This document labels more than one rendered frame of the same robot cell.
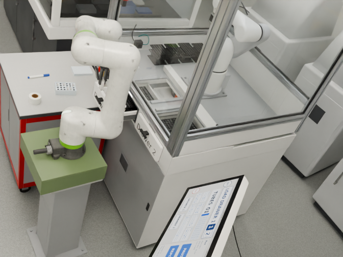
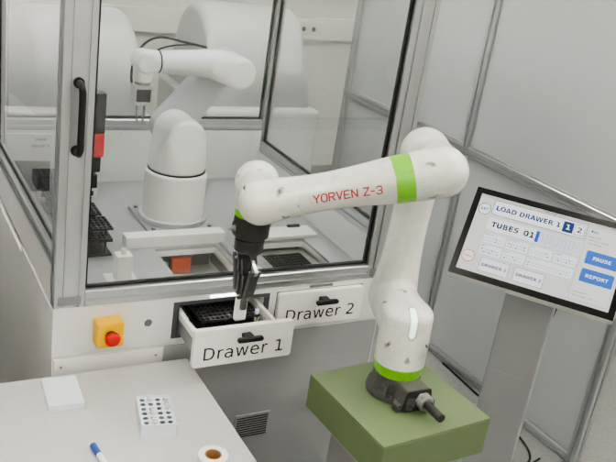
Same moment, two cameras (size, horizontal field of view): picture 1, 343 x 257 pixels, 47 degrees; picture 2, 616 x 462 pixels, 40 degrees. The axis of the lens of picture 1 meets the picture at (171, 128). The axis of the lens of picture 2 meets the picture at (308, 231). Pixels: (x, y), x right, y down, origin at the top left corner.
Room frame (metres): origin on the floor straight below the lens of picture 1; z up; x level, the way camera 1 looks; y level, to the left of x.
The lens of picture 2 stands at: (1.32, 2.37, 2.02)
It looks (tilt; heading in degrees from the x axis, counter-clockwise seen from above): 22 degrees down; 280
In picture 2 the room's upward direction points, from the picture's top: 9 degrees clockwise
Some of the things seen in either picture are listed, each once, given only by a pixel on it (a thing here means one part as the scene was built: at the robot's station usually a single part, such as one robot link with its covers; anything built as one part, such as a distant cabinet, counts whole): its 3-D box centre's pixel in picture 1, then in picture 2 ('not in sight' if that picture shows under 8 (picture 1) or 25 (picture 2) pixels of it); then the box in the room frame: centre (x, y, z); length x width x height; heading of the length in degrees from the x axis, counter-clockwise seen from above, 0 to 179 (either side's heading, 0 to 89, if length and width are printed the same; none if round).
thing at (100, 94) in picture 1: (103, 103); (243, 342); (1.80, 0.42, 0.87); 0.29 x 0.02 x 0.11; 41
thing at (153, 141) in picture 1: (148, 136); (319, 305); (1.66, 0.11, 0.87); 0.29 x 0.02 x 0.11; 41
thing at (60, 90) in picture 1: (65, 88); (155, 416); (1.93, 0.71, 0.78); 0.12 x 0.08 x 0.04; 120
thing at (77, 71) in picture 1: (81, 70); (62, 392); (2.18, 0.70, 0.77); 0.13 x 0.09 x 0.02; 128
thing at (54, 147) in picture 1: (59, 146); (407, 390); (1.35, 0.49, 0.89); 0.26 x 0.15 x 0.06; 131
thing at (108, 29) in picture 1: (109, 32); (257, 189); (1.81, 0.47, 1.32); 0.13 x 0.11 x 0.14; 110
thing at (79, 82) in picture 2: not in sight; (80, 119); (2.21, 0.61, 1.45); 0.05 x 0.03 x 0.19; 131
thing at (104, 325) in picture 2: not in sight; (108, 332); (2.14, 0.55, 0.88); 0.07 x 0.05 x 0.07; 41
